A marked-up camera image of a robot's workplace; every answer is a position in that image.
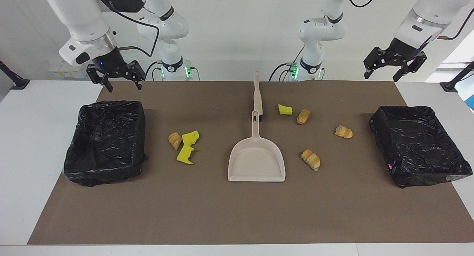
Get beige plastic dustpan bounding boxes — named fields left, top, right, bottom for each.
left=228, top=110, right=286, bottom=182

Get beige brush black bristles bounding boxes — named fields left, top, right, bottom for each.
left=254, top=70, right=264, bottom=122

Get black left base cable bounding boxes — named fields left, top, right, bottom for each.
left=268, top=45, right=297, bottom=82

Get striped croissant piece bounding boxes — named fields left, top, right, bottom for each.
left=301, top=149, right=321, bottom=172
left=168, top=132, right=183, bottom=150
left=334, top=125, right=353, bottom=139

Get black bag bin pink tag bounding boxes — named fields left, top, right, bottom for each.
left=369, top=106, right=473, bottom=189

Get black bag lined bin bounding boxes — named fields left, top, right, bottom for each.
left=63, top=100, right=149, bottom=187

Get hook shaped yellow sponge piece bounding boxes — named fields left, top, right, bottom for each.
left=176, top=145, right=195, bottom=165

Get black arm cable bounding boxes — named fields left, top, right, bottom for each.
left=93, top=0, right=160, bottom=57
left=346, top=0, right=474, bottom=40

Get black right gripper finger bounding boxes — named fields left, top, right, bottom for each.
left=126, top=60, right=145, bottom=90
left=87, top=63, right=113, bottom=93

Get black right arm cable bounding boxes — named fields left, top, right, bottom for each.
left=93, top=0, right=160, bottom=57

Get white small boxes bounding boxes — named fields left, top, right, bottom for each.
left=49, top=63, right=89, bottom=79

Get brown table mat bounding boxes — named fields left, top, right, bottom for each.
left=28, top=81, right=474, bottom=245

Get black right base cable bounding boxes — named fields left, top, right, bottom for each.
left=144, top=61, right=163, bottom=81

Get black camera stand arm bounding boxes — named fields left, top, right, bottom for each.
left=0, top=60, right=30, bottom=90
left=440, top=61, right=474, bottom=93

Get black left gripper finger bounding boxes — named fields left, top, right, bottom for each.
left=393, top=54, right=427, bottom=82
left=364, top=47, right=385, bottom=80

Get yellow sponge chunk with dot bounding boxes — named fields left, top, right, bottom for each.
left=181, top=130, right=200, bottom=149

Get black base cable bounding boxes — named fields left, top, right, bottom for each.
left=268, top=45, right=297, bottom=82
left=144, top=61, right=163, bottom=81

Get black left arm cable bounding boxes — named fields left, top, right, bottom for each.
left=346, top=0, right=474, bottom=40

